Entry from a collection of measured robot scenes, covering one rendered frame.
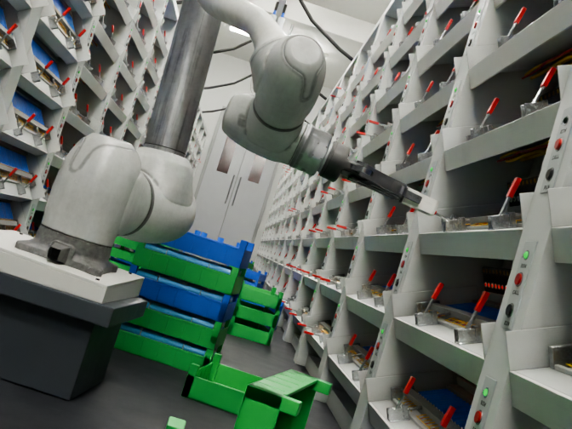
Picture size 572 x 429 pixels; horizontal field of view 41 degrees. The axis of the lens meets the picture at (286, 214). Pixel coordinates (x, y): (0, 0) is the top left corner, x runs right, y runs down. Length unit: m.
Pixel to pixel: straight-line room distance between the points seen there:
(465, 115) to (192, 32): 0.65
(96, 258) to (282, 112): 0.52
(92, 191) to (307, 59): 0.54
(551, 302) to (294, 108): 0.56
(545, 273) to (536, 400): 0.17
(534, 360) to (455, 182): 0.76
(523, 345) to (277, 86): 0.60
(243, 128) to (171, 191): 0.35
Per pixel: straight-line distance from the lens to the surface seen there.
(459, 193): 1.74
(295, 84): 1.31
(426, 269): 1.71
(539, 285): 1.04
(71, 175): 1.61
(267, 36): 1.40
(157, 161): 1.75
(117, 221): 1.63
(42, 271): 1.53
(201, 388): 1.88
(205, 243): 2.19
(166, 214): 1.74
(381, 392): 1.72
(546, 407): 0.94
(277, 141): 1.43
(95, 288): 1.50
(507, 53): 1.56
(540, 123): 1.24
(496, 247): 1.24
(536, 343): 1.04
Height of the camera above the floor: 0.38
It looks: 3 degrees up
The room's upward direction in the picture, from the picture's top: 17 degrees clockwise
